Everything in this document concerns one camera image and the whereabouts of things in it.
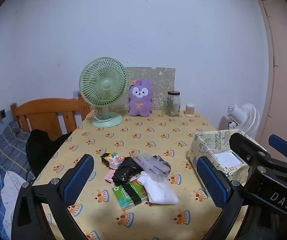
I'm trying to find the paper storage box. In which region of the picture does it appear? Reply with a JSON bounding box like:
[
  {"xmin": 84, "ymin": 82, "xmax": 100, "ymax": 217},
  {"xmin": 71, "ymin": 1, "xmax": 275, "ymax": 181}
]
[{"xmin": 187, "ymin": 129, "xmax": 267, "ymax": 183}]

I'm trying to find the pink paper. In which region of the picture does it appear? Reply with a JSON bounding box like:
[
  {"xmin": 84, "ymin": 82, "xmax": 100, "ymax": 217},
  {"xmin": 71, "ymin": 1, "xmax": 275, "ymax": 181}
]
[{"xmin": 105, "ymin": 170, "xmax": 139, "ymax": 183}]

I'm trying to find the green desk fan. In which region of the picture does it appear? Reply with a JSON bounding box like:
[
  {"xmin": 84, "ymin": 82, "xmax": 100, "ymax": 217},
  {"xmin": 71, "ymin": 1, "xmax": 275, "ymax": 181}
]
[{"xmin": 79, "ymin": 57, "xmax": 127, "ymax": 128}]

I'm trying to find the white standing fan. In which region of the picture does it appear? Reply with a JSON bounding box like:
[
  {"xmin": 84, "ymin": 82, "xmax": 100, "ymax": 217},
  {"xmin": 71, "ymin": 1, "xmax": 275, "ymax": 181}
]
[{"xmin": 225, "ymin": 103, "xmax": 260, "ymax": 137}]

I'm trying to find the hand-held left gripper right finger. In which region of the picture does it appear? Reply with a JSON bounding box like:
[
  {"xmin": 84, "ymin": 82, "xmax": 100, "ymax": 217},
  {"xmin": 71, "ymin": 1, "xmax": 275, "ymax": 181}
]
[{"xmin": 196, "ymin": 156, "xmax": 249, "ymax": 240}]

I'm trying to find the white cloth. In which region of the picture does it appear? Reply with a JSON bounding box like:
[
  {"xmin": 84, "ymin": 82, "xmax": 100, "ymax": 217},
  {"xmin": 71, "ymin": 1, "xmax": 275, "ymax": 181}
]
[{"xmin": 2, "ymin": 171, "xmax": 32, "ymax": 238}]

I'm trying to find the grey sock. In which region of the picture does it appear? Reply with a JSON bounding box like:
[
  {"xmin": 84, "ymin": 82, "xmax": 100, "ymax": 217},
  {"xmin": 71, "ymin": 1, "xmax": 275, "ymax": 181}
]
[{"xmin": 156, "ymin": 156, "xmax": 172, "ymax": 173}]

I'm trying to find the yellow printed tablecloth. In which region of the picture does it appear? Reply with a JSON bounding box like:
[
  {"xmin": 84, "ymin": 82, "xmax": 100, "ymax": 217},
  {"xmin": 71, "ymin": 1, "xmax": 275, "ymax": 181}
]
[{"xmin": 32, "ymin": 110, "xmax": 249, "ymax": 240}]

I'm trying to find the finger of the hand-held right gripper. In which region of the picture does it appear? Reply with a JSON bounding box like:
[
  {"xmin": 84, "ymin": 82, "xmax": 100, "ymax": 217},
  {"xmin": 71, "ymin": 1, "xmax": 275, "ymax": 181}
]
[
  {"xmin": 229, "ymin": 132, "xmax": 287, "ymax": 180},
  {"xmin": 269, "ymin": 134, "xmax": 287, "ymax": 167}
]

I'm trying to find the green patterned board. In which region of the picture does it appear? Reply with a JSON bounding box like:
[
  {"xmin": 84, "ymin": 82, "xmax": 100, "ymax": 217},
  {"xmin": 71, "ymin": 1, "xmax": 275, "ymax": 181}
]
[{"xmin": 125, "ymin": 66, "xmax": 176, "ymax": 112}]

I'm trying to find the black plastic bag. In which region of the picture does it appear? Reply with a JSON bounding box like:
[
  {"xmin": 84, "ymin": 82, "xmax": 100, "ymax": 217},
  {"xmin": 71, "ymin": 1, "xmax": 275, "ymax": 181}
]
[{"xmin": 112, "ymin": 156, "xmax": 144, "ymax": 186}]

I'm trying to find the purple plush toy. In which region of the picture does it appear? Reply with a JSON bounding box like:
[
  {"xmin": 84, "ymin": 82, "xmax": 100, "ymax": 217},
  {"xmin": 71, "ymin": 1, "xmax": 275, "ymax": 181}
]
[{"xmin": 128, "ymin": 79, "xmax": 153, "ymax": 117}]

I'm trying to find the cotton swab container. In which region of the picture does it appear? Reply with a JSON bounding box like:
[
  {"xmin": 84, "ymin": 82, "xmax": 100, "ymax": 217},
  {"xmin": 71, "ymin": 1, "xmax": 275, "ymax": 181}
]
[{"xmin": 185, "ymin": 103, "xmax": 196, "ymax": 117}]

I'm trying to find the clear plastic cloth packet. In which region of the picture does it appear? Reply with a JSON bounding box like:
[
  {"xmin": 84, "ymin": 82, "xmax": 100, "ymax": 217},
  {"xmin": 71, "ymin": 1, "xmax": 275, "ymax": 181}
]
[{"xmin": 133, "ymin": 153, "xmax": 171, "ymax": 183}]

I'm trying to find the glass jar with dark lid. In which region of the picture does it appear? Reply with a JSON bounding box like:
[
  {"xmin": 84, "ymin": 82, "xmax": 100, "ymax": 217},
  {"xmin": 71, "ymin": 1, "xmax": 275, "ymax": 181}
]
[{"xmin": 163, "ymin": 90, "xmax": 181, "ymax": 117}]

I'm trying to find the wooden bed headboard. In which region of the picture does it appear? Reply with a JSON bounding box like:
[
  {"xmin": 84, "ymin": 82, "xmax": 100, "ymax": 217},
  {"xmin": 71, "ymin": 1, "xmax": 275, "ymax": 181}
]
[{"xmin": 10, "ymin": 92, "xmax": 91, "ymax": 140}]

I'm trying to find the white sock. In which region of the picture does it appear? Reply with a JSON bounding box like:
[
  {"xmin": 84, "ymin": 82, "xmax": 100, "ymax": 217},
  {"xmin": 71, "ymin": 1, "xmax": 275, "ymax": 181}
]
[{"xmin": 137, "ymin": 171, "xmax": 179, "ymax": 205}]

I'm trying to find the grey plaid pillow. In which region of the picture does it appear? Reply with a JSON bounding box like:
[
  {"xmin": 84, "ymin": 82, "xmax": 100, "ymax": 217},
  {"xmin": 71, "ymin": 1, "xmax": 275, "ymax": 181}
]
[{"xmin": 0, "ymin": 121, "xmax": 36, "ymax": 183}]

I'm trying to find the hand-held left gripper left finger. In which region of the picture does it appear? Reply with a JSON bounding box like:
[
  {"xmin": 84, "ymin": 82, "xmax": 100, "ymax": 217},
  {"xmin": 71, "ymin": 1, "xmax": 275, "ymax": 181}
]
[{"xmin": 11, "ymin": 154, "xmax": 95, "ymax": 240}]

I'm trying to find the cartoon print tissue pack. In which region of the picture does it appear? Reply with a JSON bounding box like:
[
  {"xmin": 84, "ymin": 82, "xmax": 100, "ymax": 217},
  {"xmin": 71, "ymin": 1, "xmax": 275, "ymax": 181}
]
[{"xmin": 100, "ymin": 150, "xmax": 124, "ymax": 170}]

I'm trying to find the black cloth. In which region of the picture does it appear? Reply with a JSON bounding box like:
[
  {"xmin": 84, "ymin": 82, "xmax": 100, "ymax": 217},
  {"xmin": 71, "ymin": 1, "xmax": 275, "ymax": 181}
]
[{"xmin": 26, "ymin": 129, "xmax": 72, "ymax": 178}]

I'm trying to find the green tissue pack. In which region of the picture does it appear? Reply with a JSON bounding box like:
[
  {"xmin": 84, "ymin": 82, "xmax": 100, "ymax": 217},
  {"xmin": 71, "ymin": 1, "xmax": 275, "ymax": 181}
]
[{"xmin": 112, "ymin": 181, "xmax": 149, "ymax": 209}]

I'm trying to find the beige door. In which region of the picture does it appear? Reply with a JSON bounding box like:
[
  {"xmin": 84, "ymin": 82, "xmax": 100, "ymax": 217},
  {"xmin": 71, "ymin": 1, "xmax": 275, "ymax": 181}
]
[{"xmin": 256, "ymin": 0, "xmax": 287, "ymax": 150}]

